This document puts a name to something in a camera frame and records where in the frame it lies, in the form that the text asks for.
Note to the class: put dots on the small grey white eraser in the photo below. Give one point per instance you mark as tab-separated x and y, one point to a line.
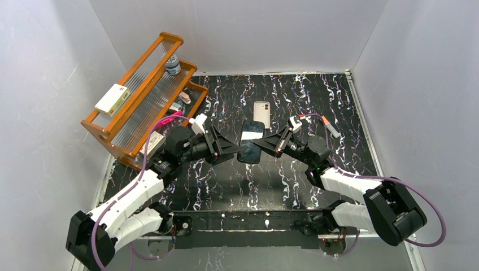
173	109

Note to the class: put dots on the pink highlighter marker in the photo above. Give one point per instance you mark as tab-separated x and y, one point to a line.
169	119

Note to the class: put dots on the small grey cardboard box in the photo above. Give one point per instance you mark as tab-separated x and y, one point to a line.
155	142

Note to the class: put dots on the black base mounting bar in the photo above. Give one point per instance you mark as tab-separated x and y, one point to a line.
306	229

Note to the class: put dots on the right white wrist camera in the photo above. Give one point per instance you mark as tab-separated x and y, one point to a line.
295	123

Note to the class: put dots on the white red box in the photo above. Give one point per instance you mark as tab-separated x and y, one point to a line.
113	100

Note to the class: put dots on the beige phone case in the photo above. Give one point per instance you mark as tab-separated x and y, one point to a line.
261	113

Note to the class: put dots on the blue white ceramic jar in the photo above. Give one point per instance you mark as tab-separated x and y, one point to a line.
172	65

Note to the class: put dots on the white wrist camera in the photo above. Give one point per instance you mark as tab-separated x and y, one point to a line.
197	124
295	123

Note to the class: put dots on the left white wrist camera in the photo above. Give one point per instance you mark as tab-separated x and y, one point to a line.
197	124

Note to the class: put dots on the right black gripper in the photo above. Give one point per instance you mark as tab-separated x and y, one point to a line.
282	140

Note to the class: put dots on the pink white small stapler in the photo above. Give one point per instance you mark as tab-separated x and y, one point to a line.
184	97

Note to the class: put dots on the orange capped white marker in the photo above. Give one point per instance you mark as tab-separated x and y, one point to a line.
330	127

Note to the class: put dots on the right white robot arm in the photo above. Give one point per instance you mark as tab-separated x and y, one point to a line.
380	206

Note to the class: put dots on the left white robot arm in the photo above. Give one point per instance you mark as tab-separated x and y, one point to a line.
94	237

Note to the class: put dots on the black phone case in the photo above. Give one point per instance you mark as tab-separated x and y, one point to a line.
250	153

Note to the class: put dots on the orange wooden shelf rack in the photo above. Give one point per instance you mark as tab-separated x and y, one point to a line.
153	91

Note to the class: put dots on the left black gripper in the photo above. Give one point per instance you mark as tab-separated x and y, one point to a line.
214	145

